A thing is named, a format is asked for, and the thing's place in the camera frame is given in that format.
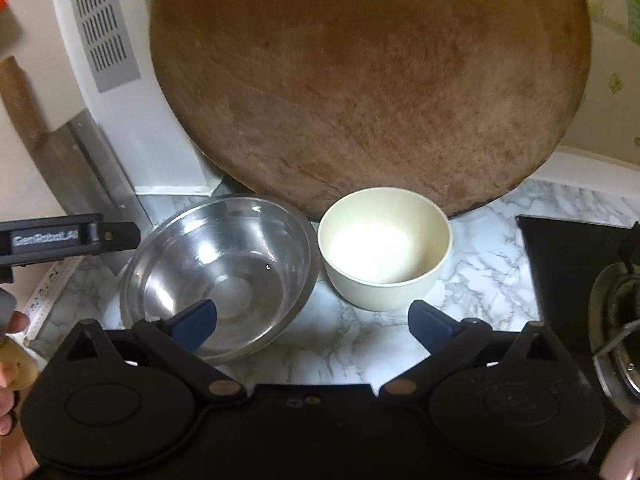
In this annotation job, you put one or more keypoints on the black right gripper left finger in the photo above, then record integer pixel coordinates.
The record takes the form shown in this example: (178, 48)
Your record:
(174, 341)

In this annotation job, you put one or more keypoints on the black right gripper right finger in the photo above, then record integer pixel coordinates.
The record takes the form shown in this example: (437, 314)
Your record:
(453, 346)

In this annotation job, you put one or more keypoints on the stainless steel bowl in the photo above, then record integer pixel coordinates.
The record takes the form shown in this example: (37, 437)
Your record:
(255, 257)

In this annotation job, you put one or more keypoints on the cream ceramic bowl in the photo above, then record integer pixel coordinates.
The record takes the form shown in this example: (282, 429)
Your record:
(384, 247)

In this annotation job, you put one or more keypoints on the person's left hand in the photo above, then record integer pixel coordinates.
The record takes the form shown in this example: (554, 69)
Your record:
(17, 460)

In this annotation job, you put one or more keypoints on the person's right hand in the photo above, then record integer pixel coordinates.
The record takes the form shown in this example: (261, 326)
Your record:
(623, 460)

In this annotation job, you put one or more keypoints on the measuring tape strip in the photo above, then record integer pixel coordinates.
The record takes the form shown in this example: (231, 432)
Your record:
(42, 301)

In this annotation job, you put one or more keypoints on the black gas stove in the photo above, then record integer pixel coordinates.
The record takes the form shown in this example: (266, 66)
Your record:
(586, 283)

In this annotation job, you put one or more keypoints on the white vented appliance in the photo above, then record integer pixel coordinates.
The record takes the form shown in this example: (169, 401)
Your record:
(108, 44)

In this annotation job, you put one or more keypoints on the round wooden cutting board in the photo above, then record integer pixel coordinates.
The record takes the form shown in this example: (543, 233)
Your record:
(309, 100)

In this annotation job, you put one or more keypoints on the cleaver knife with wooden handle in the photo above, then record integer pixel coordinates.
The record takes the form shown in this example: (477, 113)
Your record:
(75, 160)

